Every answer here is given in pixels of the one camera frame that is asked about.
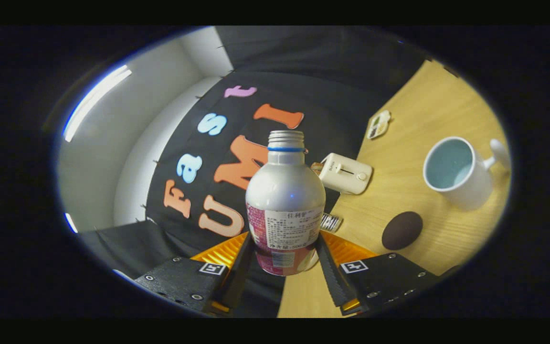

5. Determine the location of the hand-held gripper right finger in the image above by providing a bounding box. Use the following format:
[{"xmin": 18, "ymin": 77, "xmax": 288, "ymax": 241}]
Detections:
[{"xmin": 314, "ymin": 232, "xmax": 440, "ymax": 316}]

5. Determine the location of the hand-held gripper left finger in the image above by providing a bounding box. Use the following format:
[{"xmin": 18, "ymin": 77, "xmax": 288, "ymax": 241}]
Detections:
[{"xmin": 134, "ymin": 231, "xmax": 255, "ymax": 316}]

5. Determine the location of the dark brown round coaster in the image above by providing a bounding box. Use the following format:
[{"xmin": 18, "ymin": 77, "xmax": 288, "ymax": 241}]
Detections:
[{"xmin": 381, "ymin": 211, "xmax": 423, "ymax": 251}]

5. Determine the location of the silver bottle with red label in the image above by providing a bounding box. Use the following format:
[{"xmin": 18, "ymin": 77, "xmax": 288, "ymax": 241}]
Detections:
[{"xmin": 245, "ymin": 130, "xmax": 327, "ymax": 277}]

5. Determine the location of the white cup with handle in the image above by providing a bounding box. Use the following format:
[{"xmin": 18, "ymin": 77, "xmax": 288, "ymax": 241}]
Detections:
[{"xmin": 423, "ymin": 136, "xmax": 512, "ymax": 212}]

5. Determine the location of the small clear glass jar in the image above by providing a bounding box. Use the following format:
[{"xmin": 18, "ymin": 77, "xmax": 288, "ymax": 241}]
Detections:
[{"xmin": 319, "ymin": 213, "xmax": 343, "ymax": 233}]

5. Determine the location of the cream toaster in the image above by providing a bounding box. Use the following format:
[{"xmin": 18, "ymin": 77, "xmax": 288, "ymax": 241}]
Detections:
[{"xmin": 318, "ymin": 152, "xmax": 373, "ymax": 195}]

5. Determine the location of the wooden table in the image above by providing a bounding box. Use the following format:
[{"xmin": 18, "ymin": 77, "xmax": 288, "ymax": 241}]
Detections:
[{"xmin": 277, "ymin": 60, "xmax": 512, "ymax": 318}]

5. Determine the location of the black backdrop cloth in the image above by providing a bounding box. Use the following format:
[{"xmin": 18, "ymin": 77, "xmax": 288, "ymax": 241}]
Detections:
[{"xmin": 79, "ymin": 26, "xmax": 428, "ymax": 318}]

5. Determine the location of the large ceiling light panel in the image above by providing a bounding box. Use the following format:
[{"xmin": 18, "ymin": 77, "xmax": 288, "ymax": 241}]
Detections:
[{"xmin": 63, "ymin": 64, "xmax": 132, "ymax": 143}]

